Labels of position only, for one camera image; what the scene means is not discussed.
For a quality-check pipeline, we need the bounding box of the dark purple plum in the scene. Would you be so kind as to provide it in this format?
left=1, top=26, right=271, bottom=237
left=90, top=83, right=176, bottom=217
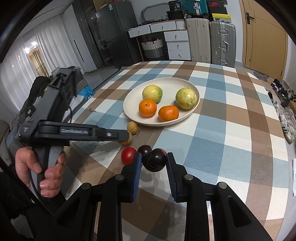
left=137, top=145, right=152, bottom=156
left=142, top=148, right=167, bottom=172

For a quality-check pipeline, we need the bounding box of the teal suitcase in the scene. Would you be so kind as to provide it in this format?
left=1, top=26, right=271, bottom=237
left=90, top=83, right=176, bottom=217
left=179, top=0, right=210, bottom=16

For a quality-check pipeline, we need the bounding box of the blue cartoon tissue pack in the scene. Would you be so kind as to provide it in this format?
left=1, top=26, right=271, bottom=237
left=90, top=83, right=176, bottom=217
left=77, top=85, right=95, bottom=97

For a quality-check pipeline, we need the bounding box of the grey refrigerator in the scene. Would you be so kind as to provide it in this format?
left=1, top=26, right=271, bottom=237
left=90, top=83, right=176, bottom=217
left=95, top=2, right=139, bottom=69

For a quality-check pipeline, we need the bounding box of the white curtain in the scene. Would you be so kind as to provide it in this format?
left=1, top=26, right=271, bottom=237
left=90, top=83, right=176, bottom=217
left=0, top=22, right=60, bottom=107

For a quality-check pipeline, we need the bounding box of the yellow speckled guava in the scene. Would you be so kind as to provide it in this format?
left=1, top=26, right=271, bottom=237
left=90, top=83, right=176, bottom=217
left=175, top=88, right=197, bottom=110

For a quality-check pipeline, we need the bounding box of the wooden door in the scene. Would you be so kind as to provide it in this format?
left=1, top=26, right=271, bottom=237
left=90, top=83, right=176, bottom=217
left=239, top=0, right=289, bottom=80

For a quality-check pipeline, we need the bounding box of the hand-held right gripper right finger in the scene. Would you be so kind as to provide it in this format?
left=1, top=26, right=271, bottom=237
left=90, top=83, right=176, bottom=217
left=166, top=152, right=274, bottom=241

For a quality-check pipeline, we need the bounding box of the cream round plate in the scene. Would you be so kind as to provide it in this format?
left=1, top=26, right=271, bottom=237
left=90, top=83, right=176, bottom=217
left=123, top=77, right=200, bottom=127

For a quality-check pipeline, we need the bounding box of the silver suitcase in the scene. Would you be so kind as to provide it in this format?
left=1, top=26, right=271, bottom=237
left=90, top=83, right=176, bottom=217
left=209, top=21, right=237, bottom=65

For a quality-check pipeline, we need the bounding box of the grey door mat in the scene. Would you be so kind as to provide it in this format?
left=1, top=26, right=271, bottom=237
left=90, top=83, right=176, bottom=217
left=253, top=71, right=269, bottom=81

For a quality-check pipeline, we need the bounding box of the mandarin orange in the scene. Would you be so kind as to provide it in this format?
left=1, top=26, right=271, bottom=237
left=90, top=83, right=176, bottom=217
left=158, top=105, right=179, bottom=122
left=138, top=99, right=158, bottom=118

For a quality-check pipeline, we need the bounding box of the grey white woven basket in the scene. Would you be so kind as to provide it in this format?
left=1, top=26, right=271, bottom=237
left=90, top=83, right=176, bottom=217
left=141, top=37, right=166, bottom=59

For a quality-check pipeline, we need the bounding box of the small brown longan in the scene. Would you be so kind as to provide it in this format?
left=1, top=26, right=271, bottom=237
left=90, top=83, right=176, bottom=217
left=127, top=121, right=139, bottom=134
left=118, top=132, right=133, bottom=146

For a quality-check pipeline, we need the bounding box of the white three-drawer cabinet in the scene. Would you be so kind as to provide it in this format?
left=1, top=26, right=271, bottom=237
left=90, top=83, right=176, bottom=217
left=163, top=30, right=191, bottom=61

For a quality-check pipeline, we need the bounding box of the plain black shoe box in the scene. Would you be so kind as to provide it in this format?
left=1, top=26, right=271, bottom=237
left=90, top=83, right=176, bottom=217
left=208, top=6, right=228, bottom=14

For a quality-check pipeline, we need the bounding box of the person's left hand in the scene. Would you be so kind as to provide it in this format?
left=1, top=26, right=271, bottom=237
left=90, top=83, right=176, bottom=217
left=15, top=147, right=66, bottom=198

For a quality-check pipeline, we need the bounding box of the person's left forearm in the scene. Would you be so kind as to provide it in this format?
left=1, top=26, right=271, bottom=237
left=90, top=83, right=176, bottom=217
left=0, top=171, right=31, bottom=223

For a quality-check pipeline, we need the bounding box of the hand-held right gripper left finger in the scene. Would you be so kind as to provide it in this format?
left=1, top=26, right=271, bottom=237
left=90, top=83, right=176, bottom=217
left=54, top=152, right=142, bottom=241

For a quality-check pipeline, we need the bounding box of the white desk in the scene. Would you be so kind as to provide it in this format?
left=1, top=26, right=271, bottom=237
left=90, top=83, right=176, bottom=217
left=128, top=20, right=186, bottom=39

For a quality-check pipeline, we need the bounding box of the checked tablecloth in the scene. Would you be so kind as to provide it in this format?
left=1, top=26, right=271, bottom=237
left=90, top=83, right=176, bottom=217
left=62, top=61, right=293, bottom=241

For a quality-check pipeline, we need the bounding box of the heap of dark shoes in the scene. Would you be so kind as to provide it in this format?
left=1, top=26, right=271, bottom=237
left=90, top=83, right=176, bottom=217
left=267, top=78, right=296, bottom=144

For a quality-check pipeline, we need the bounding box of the red black shoe box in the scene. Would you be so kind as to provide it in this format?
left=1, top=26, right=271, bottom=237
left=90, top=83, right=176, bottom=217
left=206, top=0, right=228, bottom=7

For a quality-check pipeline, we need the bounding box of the dotted grey rug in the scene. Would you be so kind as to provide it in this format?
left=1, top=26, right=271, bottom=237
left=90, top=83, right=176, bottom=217
left=84, top=66, right=129, bottom=93

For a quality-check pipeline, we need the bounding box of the silver oval frame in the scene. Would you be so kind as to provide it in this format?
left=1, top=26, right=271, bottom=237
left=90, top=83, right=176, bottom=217
left=140, top=3, right=170, bottom=24

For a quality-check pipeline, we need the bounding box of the dark glass cabinet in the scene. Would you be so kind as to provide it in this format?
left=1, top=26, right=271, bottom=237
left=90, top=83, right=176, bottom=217
left=77, top=0, right=108, bottom=70

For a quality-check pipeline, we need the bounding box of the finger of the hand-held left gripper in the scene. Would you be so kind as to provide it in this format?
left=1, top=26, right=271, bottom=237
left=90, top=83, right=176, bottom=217
left=98, top=126, right=129, bottom=142

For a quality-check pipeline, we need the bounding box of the dark cloth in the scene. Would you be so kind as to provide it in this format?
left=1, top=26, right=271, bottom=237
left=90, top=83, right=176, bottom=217
left=30, top=76, right=50, bottom=100

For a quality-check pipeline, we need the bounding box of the black storage box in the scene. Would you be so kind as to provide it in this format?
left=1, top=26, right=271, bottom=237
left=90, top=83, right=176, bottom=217
left=166, top=10, right=184, bottom=20

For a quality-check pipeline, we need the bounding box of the green-yellow guava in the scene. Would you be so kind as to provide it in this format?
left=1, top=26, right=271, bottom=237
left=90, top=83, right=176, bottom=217
left=142, top=85, right=164, bottom=104

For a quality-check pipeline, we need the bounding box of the black printed bag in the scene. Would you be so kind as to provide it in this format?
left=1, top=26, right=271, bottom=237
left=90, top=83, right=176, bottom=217
left=168, top=1, right=181, bottom=12

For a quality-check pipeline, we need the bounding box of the beige suitcase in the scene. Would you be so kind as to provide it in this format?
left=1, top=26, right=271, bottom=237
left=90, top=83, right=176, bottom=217
left=186, top=17, right=212, bottom=62

